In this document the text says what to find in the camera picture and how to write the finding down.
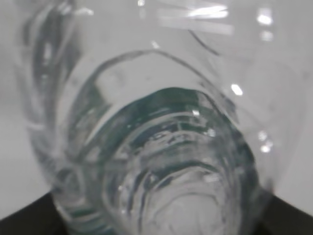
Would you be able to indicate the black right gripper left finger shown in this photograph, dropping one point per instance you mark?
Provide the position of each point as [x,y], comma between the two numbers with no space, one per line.
[38,218]

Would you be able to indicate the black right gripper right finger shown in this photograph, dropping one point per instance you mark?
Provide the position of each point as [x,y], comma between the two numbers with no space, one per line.
[281,218]

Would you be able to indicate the Yibao mineral water bottle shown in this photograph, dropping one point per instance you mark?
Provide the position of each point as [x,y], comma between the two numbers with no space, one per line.
[162,117]

